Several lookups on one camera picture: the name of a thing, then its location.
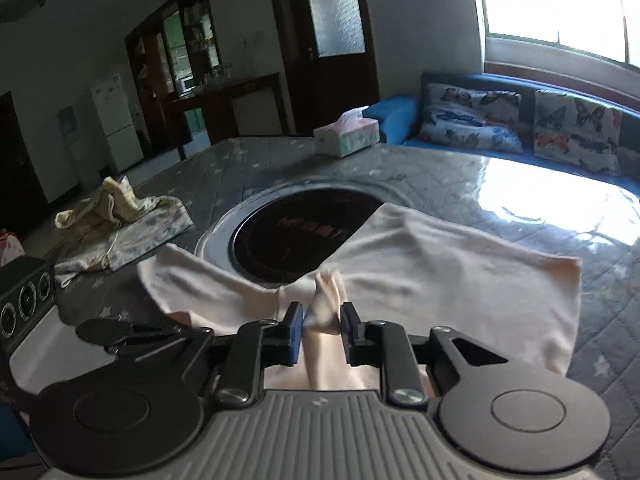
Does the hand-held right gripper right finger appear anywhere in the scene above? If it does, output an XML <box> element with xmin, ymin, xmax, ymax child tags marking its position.
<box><xmin>341</xmin><ymin>302</ymin><xmax>512</xmax><ymax>407</ymax></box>

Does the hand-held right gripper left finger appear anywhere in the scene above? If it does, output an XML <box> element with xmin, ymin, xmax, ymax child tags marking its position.
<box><xmin>150</xmin><ymin>302</ymin><xmax>306</xmax><ymax>407</ymax></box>

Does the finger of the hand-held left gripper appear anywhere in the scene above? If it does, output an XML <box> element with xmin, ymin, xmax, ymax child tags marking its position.
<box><xmin>75</xmin><ymin>317</ymin><xmax>213</xmax><ymax>361</ymax></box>

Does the cream cloth garment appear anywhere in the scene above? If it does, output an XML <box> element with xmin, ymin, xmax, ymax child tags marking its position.
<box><xmin>137</xmin><ymin>202</ymin><xmax>584</xmax><ymax>392</ymax></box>

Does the pink bag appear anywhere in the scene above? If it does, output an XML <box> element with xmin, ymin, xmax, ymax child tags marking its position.
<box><xmin>0</xmin><ymin>230</ymin><xmax>25</xmax><ymax>267</ymax></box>

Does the round black built-in cooktop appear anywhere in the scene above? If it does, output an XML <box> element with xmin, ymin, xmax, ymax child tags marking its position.
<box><xmin>194</xmin><ymin>180</ymin><xmax>402</xmax><ymax>292</ymax></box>

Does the floral print garment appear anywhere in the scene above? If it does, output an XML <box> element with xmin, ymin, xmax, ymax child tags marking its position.
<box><xmin>52</xmin><ymin>197</ymin><xmax>194</xmax><ymax>289</ymax></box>

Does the yellow garment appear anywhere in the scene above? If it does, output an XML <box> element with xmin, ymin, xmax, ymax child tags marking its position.
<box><xmin>54</xmin><ymin>175</ymin><xmax>174</xmax><ymax>232</ymax></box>

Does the water dispenser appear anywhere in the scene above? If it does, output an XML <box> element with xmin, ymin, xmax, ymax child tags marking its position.
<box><xmin>55</xmin><ymin>106</ymin><xmax>101</xmax><ymax>202</ymax></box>

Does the white refrigerator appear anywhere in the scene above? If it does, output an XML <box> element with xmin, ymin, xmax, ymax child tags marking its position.
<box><xmin>89</xmin><ymin>72</ymin><xmax>146</xmax><ymax>174</ymax></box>

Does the tissue box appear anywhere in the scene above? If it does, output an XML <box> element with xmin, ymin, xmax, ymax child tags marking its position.
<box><xmin>313</xmin><ymin>106</ymin><xmax>380</xmax><ymax>159</ymax></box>

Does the blue sofa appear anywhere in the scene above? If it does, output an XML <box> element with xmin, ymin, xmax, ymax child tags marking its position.
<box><xmin>362</xmin><ymin>71</ymin><xmax>640</xmax><ymax>187</ymax></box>

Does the dark wooden counter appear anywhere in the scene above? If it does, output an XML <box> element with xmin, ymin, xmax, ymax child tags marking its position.
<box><xmin>167</xmin><ymin>72</ymin><xmax>294</xmax><ymax>161</ymax></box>

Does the dark wooden display cabinet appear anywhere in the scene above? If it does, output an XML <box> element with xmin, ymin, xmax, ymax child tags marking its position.
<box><xmin>124</xmin><ymin>0</ymin><xmax>224</xmax><ymax>152</ymax></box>

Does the dark wooden glass door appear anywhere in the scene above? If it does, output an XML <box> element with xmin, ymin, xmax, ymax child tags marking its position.
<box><xmin>264</xmin><ymin>0</ymin><xmax>381</xmax><ymax>137</ymax></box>

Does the butterfly print cushion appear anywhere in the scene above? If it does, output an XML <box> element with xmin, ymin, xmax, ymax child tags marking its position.
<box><xmin>418</xmin><ymin>82</ymin><xmax>525</xmax><ymax>155</ymax></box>
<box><xmin>532</xmin><ymin>89</ymin><xmax>624</xmax><ymax>177</ymax></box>

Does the wall air conditioner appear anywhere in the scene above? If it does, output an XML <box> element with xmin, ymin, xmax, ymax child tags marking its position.
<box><xmin>0</xmin><ymin>0</ymin><xmax>51</xmax><ymax>24</ymax></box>

